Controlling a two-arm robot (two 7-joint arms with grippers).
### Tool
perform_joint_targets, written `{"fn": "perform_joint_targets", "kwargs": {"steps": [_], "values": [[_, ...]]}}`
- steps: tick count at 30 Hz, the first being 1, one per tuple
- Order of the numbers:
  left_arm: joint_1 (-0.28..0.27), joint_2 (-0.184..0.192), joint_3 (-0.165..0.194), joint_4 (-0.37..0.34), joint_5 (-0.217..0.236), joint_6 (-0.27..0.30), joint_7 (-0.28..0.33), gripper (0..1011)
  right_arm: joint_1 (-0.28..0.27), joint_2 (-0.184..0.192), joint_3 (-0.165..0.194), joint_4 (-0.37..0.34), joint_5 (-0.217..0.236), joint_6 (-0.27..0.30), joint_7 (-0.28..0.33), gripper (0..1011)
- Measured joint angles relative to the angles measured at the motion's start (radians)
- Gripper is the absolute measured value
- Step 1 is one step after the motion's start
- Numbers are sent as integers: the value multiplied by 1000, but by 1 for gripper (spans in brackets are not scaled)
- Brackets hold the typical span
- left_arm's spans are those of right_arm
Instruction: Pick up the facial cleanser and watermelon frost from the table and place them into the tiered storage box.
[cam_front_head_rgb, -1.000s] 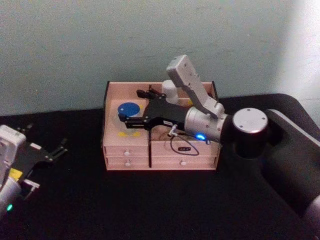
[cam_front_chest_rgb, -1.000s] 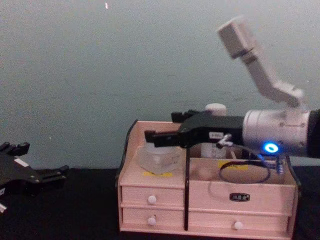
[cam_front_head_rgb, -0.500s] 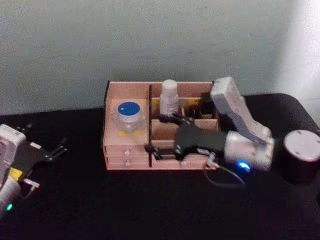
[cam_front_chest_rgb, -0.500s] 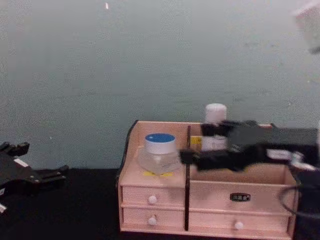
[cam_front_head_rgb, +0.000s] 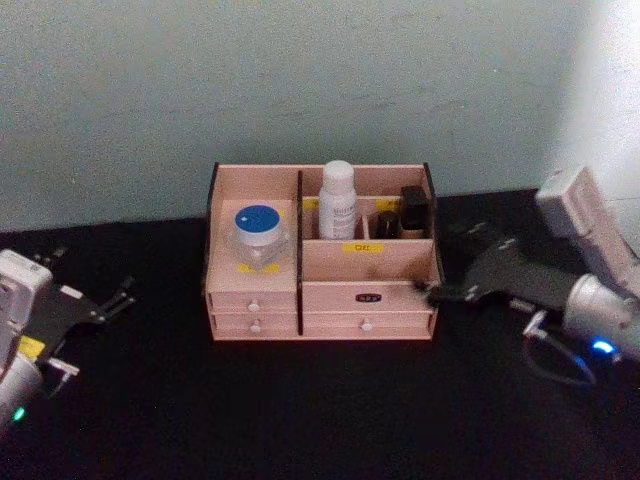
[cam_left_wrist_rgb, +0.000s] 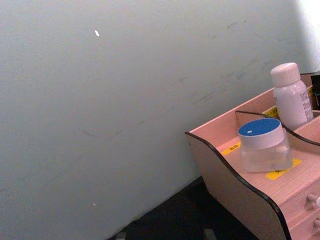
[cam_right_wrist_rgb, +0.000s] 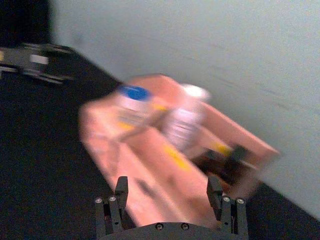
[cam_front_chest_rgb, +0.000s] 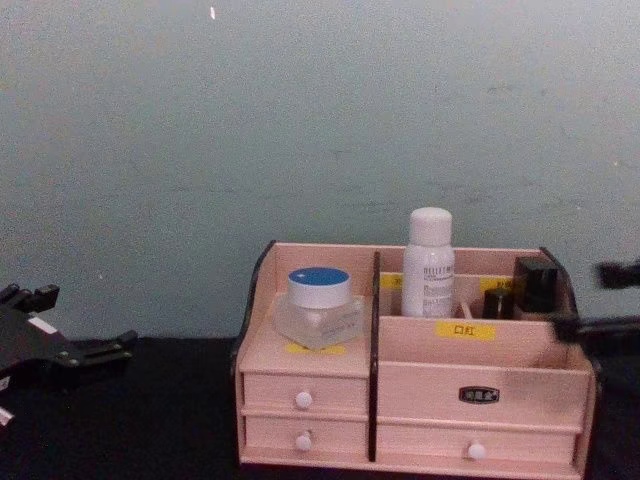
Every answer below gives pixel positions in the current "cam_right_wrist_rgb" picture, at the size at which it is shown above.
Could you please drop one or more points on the white tape roll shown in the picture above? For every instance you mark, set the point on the white tape roll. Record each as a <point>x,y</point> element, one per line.
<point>133,105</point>

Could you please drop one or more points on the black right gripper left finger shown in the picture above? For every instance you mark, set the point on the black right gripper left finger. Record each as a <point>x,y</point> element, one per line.
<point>122,192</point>

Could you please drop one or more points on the black rack with steel bars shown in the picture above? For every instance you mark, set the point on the black rack with steel bars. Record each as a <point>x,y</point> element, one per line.
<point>35,62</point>

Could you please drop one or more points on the black table cloth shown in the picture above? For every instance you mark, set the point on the black table cloth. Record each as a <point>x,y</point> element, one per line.
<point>42,150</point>

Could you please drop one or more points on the silver tape roll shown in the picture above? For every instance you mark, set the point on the silver tape roll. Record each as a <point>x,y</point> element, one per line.
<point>186,125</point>

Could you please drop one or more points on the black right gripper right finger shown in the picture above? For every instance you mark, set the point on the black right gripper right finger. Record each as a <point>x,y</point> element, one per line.
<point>215,192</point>

